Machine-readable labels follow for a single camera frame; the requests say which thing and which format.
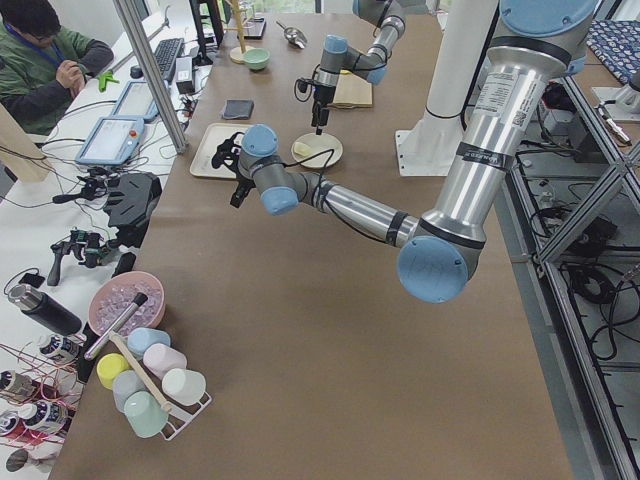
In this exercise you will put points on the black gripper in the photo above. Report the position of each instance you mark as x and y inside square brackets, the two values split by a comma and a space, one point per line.
[242, 182]
[318, 94]

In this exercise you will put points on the beige plate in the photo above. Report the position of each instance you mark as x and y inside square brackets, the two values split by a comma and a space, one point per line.
[326, 150]

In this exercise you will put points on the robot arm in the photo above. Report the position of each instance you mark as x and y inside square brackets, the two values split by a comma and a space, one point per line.
[389, 18]
[534, 42]

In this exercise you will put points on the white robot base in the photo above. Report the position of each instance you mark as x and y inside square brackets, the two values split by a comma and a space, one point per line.
[429, 148]

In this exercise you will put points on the cream rabbit tray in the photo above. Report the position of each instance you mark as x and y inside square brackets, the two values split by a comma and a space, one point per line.
[215, 134]

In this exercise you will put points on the wooden cutting board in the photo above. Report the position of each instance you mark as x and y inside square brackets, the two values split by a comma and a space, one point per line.
[352, 92]

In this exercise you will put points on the folded grey cloth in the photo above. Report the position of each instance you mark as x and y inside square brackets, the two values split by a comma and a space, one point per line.
[237, 109]

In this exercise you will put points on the green bowl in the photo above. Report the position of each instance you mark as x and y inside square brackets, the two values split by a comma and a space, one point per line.
[256, 59]

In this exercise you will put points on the steel scoop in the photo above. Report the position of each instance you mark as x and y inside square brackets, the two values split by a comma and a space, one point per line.
[294, 36]

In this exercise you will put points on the wooden mug tree stand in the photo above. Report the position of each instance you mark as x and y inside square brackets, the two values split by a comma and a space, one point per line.
[238, 15]

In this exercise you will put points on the far teach pendant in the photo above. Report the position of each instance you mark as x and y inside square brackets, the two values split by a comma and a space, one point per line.
[136, 100]

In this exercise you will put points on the teach pendant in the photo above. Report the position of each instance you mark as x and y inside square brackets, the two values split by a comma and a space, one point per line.
[136, 100]
[112, 141]

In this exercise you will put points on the near teach pendant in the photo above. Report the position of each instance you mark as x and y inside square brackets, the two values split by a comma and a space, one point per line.
[112, 141]

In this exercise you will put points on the black keyboard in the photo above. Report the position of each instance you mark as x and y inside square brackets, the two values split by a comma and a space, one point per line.
[166, 53]

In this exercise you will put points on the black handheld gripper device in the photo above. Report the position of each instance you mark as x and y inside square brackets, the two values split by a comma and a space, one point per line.
[88, 249]

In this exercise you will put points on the steel muddler black tip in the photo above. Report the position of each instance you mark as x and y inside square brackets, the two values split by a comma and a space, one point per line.
[138, 300]

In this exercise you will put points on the pink bowl of ice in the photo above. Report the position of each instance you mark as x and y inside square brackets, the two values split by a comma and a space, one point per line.
[114, 296]

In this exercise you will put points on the blue cup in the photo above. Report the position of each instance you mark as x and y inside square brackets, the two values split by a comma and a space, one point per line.
[141, 338]

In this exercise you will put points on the pink cup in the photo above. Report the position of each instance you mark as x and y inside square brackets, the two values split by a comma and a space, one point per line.
[160, 359]

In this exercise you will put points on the white cup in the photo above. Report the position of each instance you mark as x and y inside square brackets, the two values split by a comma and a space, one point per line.
[183, 385]

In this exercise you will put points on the yellow cup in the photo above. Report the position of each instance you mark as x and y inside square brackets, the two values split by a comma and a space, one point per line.
[109, 367]

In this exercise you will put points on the grey cup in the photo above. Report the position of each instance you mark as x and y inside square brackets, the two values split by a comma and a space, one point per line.
[124, 386]

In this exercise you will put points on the person in green jacket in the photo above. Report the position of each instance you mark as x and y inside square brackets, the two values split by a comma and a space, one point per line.
[44, 65]

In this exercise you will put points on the black thermos bottle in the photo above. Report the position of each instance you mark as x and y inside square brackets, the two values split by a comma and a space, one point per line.
[44, 309]

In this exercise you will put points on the white cup rack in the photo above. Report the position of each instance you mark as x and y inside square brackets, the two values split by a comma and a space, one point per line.
[181, 416]

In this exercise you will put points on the green cup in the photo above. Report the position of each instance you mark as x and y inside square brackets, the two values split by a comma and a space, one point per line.
[144, 414]

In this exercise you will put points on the aluminium frame post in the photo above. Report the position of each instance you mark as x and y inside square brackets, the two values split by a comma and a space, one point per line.
[146, 59]

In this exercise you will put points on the wooden rack handle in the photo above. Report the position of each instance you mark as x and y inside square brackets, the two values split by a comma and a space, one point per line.
[119, 342]

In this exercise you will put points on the copper wire bottle rack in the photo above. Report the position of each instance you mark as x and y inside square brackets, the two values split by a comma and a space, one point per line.
[30, 378]

